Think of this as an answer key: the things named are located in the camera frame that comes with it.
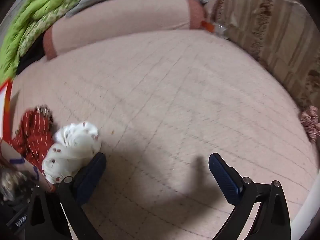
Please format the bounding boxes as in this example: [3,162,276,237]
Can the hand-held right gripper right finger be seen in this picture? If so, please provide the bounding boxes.
[208,152,292,240]

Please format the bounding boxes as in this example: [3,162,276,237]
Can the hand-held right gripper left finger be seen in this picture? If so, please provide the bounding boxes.
[25,152,107,240]

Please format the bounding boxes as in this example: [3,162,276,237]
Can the white cherry print scrunchie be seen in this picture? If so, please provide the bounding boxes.
[41,122,102,184]

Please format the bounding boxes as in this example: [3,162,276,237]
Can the red dotted scrunchie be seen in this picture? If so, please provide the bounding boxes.
[14,109,55,174]

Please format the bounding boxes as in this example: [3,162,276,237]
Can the red cardboard box white inside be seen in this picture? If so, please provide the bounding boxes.
[0,78,13,140]

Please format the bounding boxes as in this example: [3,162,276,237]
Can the white tube with blue marks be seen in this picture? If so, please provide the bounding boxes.
[0,140,55,193]

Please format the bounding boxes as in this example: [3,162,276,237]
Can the pink quilted bed cover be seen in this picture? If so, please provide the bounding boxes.
[7,29,320,240]

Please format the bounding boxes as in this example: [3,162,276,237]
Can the floral patterned cloth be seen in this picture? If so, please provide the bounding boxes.
[299,106,320,144]

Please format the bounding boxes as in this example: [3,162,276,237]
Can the black cloth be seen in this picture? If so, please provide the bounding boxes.
[15,37,48,74]

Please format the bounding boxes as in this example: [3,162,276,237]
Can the clear bottle with orange cap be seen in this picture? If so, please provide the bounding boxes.
[201,21,230,40]

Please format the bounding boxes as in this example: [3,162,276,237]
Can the pink bolster pillow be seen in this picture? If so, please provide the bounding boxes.
[42,0,208,61]

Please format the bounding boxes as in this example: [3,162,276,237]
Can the beige striped cloth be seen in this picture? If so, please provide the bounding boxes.
[212,0,320,108]

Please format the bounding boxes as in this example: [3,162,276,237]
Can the green quilt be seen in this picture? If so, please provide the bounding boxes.
[0,0,93,81]

